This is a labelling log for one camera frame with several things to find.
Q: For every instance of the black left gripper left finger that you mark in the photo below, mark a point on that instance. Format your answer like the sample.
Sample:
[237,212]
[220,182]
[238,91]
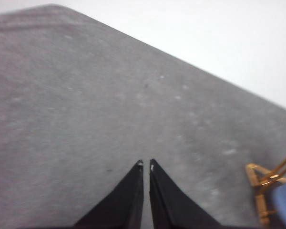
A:
[124,202]

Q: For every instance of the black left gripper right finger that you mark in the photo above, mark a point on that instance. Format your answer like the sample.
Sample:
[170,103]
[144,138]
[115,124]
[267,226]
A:
[171,205]

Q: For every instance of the blue ribbed plastic cup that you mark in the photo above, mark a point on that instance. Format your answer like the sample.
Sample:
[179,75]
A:
[284,205]

